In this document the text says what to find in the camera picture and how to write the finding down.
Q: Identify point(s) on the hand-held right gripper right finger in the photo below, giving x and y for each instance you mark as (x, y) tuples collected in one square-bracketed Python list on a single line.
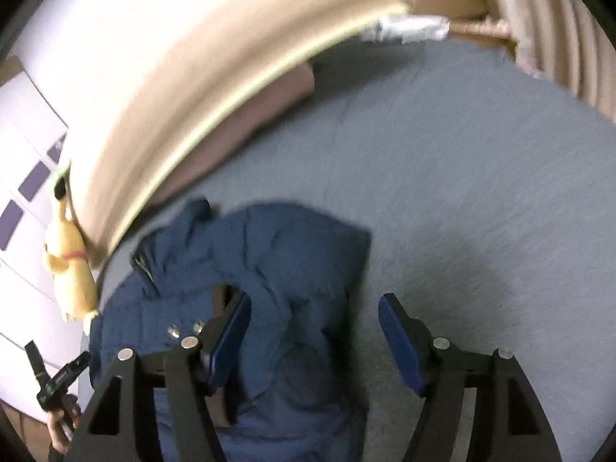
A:
[(399, 341)]

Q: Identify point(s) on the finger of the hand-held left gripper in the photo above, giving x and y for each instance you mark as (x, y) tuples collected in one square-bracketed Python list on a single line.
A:
[(70, 370), (36, 363)]

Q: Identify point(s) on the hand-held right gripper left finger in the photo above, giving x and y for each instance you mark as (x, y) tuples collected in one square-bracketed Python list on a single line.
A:
[(231, 337)]

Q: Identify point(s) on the navy blue puffer jacket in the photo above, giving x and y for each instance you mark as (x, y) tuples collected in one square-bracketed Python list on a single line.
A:
[(288, 260)]

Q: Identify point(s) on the person's left hand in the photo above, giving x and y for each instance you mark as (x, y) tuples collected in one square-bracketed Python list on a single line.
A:
[(65, 426)]

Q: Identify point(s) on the white wardrobe with purple panels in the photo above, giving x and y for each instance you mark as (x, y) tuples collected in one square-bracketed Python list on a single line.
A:
[(29, 274)]

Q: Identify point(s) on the yellow plush toy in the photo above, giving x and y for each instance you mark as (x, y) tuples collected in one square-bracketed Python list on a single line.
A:
[(72, 269)]

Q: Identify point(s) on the green leaf-shaped item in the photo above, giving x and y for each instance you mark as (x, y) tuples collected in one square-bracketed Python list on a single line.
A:
[(60, 172)]

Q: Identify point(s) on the pink pillow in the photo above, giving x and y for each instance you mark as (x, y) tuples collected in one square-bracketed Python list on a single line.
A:
[(250, 120)]

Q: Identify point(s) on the folded tan straw mat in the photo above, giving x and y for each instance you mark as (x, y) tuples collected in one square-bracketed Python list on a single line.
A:
[(192, 82)]

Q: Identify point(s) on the white and blue cloth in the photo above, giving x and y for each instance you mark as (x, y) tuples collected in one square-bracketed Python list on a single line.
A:
[(409, 29)]

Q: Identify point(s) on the wooden bedside cabinet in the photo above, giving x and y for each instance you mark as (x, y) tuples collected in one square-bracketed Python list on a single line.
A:
[(481, 33)]

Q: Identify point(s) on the beige curtain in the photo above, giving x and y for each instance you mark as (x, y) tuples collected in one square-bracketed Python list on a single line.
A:
[(553, 19)]

